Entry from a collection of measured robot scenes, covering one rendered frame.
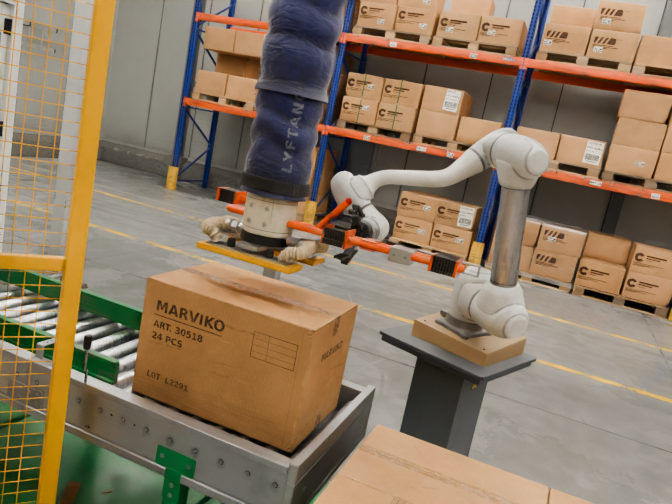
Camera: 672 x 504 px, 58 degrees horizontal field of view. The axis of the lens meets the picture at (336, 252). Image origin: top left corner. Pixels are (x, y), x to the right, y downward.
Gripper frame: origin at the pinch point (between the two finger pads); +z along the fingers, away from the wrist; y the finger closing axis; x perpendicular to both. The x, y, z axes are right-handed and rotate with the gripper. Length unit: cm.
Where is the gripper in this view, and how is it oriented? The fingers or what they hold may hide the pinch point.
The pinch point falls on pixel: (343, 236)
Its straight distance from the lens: 192.2
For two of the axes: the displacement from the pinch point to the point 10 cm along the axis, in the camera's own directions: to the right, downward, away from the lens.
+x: -9.2, -2.5, 3.1
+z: -3.5, 1.1, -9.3
